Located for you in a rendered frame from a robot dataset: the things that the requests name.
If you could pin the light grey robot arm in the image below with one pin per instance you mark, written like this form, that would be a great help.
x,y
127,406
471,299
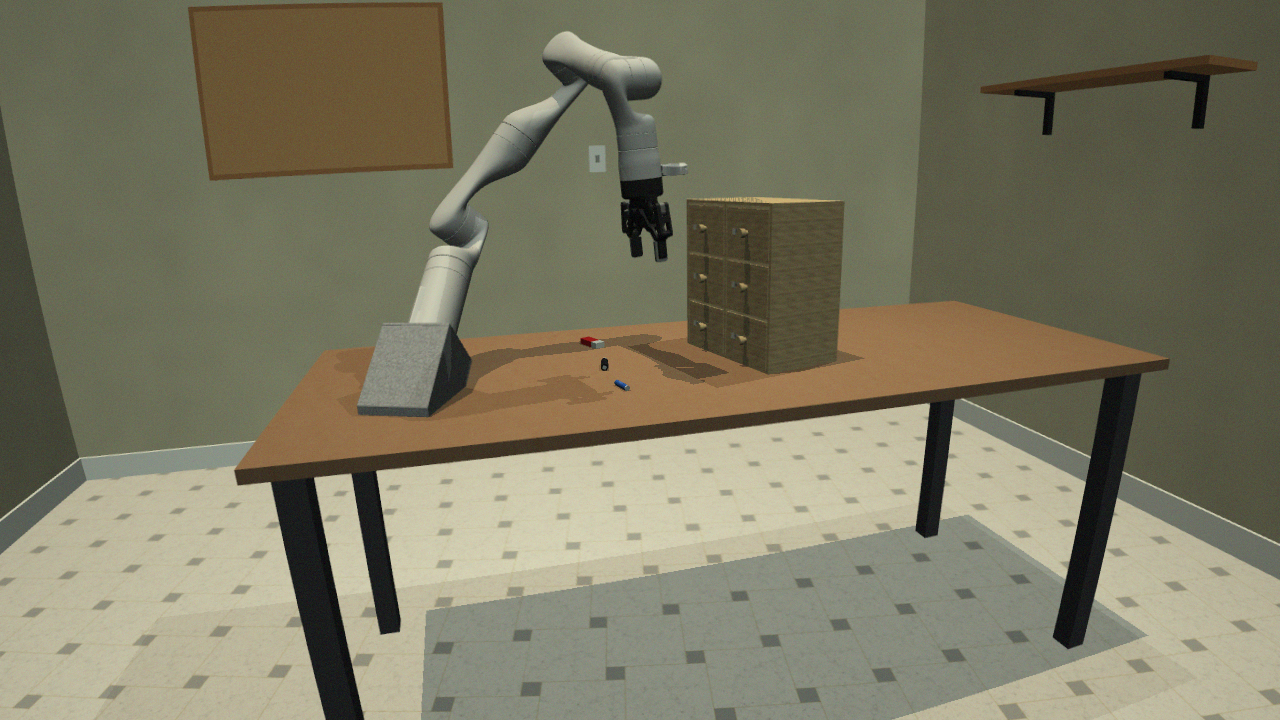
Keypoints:
x,y
449,269

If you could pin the brown wooden drawer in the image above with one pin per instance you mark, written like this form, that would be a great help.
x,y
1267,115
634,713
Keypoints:
x,y
706,325
742,329
752,293
710,284
753,240
710,219

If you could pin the small wooden chest of drawers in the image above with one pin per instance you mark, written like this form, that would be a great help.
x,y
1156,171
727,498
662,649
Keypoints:
x,y
805,262

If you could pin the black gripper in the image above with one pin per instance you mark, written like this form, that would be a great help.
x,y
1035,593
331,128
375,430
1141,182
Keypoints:
x,y
642,196

